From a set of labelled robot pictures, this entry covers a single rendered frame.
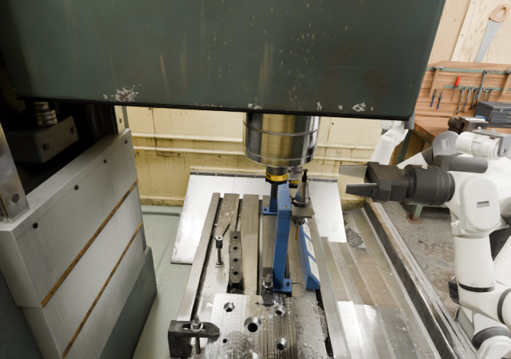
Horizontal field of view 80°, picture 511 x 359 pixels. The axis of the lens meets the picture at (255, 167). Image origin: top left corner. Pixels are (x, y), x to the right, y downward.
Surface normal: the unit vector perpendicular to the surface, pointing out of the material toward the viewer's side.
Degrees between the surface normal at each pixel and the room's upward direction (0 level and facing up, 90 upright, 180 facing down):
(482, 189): 67
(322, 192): 24
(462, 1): 90
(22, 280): 90
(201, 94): 90
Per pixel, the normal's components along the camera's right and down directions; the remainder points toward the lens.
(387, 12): -0.03, 0.45
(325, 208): 0.04, -0.63
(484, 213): -0.07, 0.06
